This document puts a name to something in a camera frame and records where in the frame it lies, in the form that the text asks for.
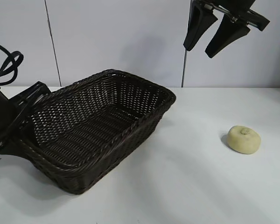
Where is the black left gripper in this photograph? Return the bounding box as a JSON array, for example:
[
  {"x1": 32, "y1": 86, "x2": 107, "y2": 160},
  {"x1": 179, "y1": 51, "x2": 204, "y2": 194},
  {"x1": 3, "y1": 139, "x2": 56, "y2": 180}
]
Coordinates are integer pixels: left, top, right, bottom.
[{"x1": 0, "y1": 80, "x2": 52, "y2": 161}]

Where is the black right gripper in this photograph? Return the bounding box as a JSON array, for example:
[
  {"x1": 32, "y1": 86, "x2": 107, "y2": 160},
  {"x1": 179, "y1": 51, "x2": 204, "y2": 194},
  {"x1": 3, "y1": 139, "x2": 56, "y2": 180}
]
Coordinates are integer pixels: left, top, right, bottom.
[{"x1": 183, "y1": 0, "x2": 271, "y2": 59}]

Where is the dark brown woven basket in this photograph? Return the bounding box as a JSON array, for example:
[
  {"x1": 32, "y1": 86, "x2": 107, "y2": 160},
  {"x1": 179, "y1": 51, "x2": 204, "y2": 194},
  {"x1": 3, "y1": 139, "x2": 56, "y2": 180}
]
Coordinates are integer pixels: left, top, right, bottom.
[{"x1": 20, "y1": 68, "x2": 177, "y2": 196}]

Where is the pale yellow egg yolk pastry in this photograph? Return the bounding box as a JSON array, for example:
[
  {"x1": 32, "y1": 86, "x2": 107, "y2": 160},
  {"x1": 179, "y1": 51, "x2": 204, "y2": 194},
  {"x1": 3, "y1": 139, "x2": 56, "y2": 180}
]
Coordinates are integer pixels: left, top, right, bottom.
[{"x1": 226, "y1": 125, "x2": 262, "y2": 155}]

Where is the thin grey wall strip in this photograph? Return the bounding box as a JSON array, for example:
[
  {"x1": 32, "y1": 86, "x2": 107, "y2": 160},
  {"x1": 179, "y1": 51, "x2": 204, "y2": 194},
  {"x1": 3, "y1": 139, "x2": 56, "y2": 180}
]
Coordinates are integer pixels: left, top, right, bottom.
[
  {"x1": 181, "y1": 49, "x2": 189, "y2": 88},
  {"x1": 44, "y1": 0, "x2": 63, "y2": 87}
]

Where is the black camera cable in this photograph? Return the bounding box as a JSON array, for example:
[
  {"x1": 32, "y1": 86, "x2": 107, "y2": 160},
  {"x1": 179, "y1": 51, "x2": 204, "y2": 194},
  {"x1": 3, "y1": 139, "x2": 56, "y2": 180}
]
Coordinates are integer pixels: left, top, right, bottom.
[{"x1": 0, "y1": 40, "x2": 24, "y2": 85}]

